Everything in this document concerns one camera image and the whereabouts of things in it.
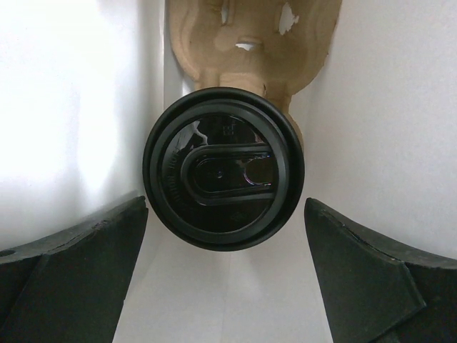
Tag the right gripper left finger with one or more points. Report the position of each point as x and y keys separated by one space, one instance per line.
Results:
x=70 y=286

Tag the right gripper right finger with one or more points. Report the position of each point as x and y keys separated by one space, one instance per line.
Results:
x=376 y=289

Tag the black cup lid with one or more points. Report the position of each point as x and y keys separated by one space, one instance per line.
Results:
x=223 y=169

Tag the light blue paper bag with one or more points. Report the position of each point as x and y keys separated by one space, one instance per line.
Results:
x=82 y=83

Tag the brown cardboard cup carrier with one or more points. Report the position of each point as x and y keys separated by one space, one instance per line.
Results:
x=270 y=48

